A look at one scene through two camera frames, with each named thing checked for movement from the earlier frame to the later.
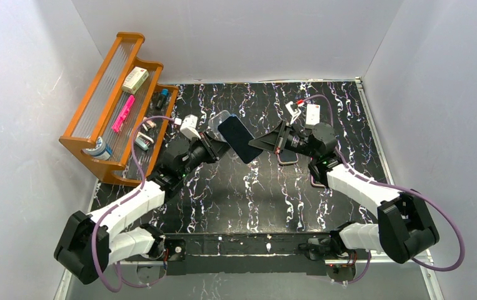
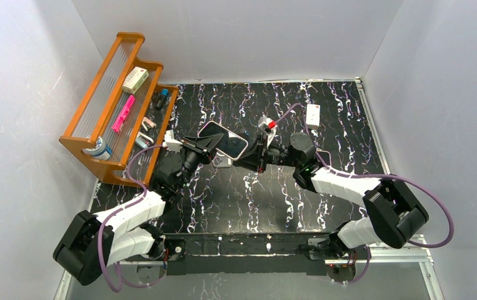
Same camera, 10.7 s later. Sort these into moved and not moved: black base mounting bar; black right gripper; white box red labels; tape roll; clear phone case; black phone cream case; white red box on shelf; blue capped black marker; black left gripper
Moved: black right gripper; black phone cream case; clear phone case
Not moved: black base mounting bar; white red box on shelf; blue capped black marker; black left gripper; tape roll; white box red labels
